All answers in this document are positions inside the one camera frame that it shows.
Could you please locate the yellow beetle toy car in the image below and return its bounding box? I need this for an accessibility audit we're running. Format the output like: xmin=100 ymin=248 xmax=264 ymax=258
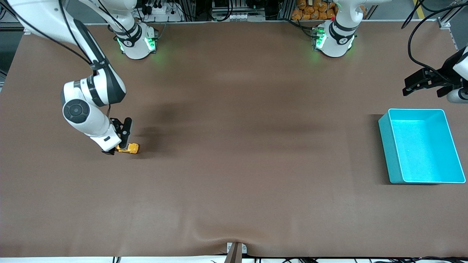
xmin=116 ymin=143 xmax=140 ymax=154

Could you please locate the white power strip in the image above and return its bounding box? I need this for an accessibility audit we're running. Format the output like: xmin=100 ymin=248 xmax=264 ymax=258
xmin=141 ymin=0 xmax=183 ymax=22

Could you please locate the aluminium frame profile with bracket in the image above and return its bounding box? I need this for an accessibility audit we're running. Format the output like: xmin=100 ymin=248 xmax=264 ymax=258
xmin=437 ymin=0 xmax=468 ymax=30

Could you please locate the brown table cloth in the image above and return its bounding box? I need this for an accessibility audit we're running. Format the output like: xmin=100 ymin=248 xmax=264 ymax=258
xmin=0 ymin=20 xmax=468 ymax=258

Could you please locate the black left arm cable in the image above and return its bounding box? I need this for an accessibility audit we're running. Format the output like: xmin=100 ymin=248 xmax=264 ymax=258
xmin=400 ymin=0 xmax=468 ymax=79

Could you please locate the grey metal bracket plate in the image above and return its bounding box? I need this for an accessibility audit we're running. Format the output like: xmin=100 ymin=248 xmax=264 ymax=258
xmin=226 ymin=242 xmax=248 ymax=255

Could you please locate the orange objects pile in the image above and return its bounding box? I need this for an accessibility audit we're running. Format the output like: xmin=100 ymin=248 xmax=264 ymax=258
xmin=291 ymin=0 xmax=337 ymax=21

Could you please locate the brown camera pole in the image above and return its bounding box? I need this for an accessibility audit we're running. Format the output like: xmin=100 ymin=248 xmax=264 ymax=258
xmin=224 ymin=243 xmax=242 ymax=263

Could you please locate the black equipment rack unit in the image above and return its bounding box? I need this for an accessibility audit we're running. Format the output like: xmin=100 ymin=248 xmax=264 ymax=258
xmin=211 ymin=0 xmax=267 ymax=22

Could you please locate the turquoise plastic bin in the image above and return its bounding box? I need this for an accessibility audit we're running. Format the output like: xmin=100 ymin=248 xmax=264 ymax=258
xmin=378 ymin=108 xmax=466 ymax=184

